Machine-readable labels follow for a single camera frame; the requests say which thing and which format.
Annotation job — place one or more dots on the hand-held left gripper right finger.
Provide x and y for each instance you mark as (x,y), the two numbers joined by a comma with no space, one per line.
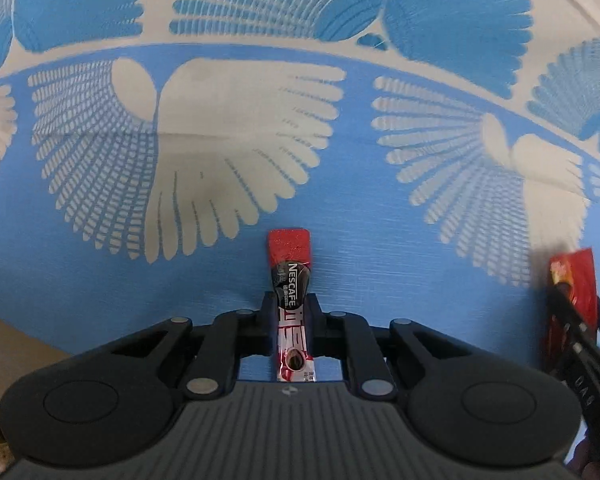
(324,327)

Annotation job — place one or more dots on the small red snack packet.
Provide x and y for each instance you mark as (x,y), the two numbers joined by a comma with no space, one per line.
(577,275)

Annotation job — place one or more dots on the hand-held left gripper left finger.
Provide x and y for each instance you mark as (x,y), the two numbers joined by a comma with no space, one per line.
(262,322)

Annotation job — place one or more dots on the cardboard box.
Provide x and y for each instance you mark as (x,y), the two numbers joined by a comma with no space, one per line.
(10,350)

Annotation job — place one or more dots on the blue white printed cloth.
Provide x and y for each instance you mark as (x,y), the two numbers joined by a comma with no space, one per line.
(300,135)

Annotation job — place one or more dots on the red black coffee stick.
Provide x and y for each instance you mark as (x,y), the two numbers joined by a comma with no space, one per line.
(291,285)

